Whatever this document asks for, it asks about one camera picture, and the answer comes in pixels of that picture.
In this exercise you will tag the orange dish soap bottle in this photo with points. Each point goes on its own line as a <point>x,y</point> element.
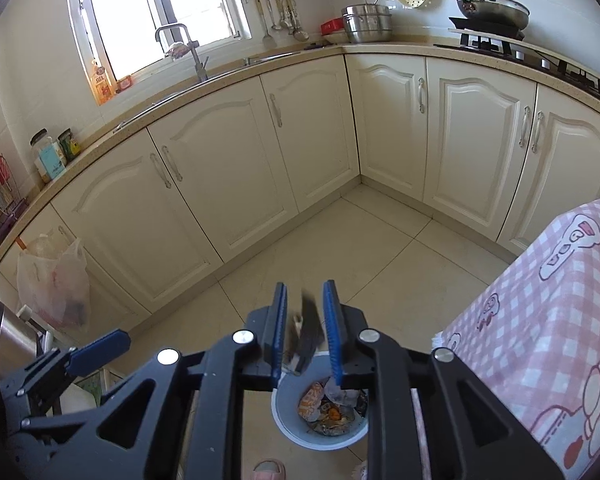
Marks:
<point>102,85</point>

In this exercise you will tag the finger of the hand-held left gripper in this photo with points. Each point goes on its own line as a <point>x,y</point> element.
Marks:
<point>100,352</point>

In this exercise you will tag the row of hanging kitchen utensils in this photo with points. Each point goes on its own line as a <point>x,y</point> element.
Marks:
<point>282,15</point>

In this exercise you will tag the stainless steel container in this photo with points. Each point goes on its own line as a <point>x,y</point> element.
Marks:
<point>10,340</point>

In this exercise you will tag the steel frying pan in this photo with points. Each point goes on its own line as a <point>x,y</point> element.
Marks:
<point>495,10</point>

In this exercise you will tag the orange white plastic bag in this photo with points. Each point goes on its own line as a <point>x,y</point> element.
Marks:
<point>311,400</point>

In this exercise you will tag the pink checked tablecloth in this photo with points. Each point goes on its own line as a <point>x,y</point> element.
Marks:
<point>555,335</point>

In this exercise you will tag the steel steamer pot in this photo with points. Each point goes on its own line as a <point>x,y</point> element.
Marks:
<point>367,22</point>

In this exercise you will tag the red bowl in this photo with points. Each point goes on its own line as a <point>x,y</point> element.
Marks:
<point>334,26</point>

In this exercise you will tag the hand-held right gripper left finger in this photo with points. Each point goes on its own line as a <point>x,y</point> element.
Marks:
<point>281,330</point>

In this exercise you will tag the cream base cabinets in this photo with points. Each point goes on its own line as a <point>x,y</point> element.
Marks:
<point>230,160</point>

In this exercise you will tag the clear jar black lid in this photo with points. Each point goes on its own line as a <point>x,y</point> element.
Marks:
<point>49,160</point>

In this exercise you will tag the black snack packet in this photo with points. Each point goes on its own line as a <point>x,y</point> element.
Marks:
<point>310,330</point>

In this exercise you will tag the rack with red utensils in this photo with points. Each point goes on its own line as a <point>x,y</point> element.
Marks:
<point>0,195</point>

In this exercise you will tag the black gas stove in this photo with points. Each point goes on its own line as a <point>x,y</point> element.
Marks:
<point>530,55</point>

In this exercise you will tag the large orange peel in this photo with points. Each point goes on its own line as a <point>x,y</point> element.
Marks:
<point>335,415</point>

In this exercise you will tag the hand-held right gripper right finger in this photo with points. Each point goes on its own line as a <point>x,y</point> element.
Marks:
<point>332,335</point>

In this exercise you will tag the small green jar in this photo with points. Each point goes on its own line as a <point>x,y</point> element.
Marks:
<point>70,145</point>

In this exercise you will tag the green patterned box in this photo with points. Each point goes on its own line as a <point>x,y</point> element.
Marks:
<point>92,390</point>

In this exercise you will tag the black grill pan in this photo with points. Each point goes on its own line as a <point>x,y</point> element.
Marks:
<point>485,26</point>

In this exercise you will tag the steel kitchen faucet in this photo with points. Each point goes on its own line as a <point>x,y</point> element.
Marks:
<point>197,60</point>

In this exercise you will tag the pink dish scrubber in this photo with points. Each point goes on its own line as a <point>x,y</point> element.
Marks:
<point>177,51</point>

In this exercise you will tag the kitchen window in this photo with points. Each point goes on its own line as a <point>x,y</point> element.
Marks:
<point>155,10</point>

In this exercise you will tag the light blue trash bin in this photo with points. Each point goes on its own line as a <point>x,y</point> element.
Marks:
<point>290,420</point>

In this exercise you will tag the translucent hanging plastic bag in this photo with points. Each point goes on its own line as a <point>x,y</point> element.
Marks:
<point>55,285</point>

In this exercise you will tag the small orange box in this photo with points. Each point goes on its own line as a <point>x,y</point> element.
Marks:
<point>124,83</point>

